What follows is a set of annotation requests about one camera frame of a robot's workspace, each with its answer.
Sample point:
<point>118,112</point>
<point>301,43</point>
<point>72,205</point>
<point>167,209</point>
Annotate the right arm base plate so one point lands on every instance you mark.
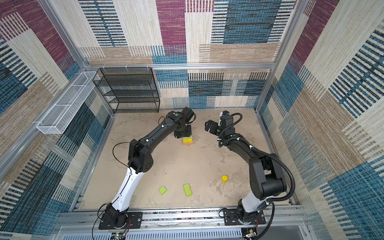
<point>234,217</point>

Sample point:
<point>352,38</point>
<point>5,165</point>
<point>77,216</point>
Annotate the black mesh wire shelf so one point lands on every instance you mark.
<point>128,90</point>

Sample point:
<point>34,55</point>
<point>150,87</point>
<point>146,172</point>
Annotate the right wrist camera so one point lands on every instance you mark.
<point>227,123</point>

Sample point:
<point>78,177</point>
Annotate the yellow cylinder block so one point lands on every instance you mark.
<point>224,178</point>

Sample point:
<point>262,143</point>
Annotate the white mesh wall basket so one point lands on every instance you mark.
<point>60,115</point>

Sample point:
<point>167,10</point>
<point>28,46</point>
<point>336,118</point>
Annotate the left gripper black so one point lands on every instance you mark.
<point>189,133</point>

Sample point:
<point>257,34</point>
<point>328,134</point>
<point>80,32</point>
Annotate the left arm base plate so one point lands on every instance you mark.
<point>121,221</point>

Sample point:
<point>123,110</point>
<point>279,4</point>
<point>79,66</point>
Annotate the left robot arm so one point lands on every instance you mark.
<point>140,161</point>

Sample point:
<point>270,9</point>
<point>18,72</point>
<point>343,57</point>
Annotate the natural wood block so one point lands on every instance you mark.
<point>187,143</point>

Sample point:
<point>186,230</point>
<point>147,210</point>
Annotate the aluminium front rail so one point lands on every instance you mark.
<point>285,223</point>

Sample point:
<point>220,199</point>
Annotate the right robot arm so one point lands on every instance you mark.
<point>270,179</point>

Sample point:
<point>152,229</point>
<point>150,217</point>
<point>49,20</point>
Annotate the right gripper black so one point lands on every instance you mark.
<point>215,124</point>

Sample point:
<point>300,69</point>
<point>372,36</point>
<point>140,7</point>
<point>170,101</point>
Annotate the small green block tilted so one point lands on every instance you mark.
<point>162,190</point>

